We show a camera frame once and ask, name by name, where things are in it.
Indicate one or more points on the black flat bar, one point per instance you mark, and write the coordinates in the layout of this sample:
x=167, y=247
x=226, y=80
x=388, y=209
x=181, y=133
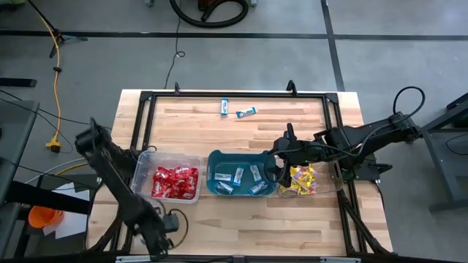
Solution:
x=18, y=82

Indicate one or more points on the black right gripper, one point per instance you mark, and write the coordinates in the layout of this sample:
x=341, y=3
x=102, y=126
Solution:
x=296, y=151

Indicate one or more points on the black arched frame bracket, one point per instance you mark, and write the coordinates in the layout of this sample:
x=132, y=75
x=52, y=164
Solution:
x=291, y=83
x=177, y=87

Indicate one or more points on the orange bucket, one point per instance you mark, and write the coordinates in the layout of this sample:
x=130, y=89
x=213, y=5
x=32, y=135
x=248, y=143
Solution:
x=44, y=217

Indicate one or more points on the grey caster wheel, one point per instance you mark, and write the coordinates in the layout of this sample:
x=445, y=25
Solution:
x=252, y=3

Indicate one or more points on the grey desk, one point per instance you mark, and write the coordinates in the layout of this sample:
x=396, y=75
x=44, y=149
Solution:
x=14, y=139

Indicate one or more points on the teal plastic bin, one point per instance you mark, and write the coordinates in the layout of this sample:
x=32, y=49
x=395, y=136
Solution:
x=219, y=162

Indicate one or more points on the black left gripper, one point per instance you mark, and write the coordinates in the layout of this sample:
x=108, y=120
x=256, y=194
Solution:
x=151, y=230

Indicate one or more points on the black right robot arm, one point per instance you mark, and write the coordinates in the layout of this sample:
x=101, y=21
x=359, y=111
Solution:
x=365, y=137

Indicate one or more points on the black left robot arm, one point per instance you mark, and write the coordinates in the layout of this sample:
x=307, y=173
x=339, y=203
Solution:
x=109, y=171

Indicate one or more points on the silver mount bracket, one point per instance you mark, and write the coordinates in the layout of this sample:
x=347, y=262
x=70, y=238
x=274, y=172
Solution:
x=133, y=259
x=340, y=260

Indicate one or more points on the black metal beam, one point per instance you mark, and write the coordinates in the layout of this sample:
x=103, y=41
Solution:
x=36, y=197

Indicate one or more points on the clear plastic bin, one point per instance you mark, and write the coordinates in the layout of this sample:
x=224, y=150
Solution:
x=140, y=171
x=327, y=179

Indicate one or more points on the black tripod stand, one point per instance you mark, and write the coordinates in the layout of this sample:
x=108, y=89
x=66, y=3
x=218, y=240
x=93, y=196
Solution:
x=59, y=35

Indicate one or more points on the white paper sheet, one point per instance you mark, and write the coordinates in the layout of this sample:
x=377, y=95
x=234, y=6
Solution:
x=77, y=191
x=73, y=224

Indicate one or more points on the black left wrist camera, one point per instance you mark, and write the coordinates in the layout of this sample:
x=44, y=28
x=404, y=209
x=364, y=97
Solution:
x=171, y=223

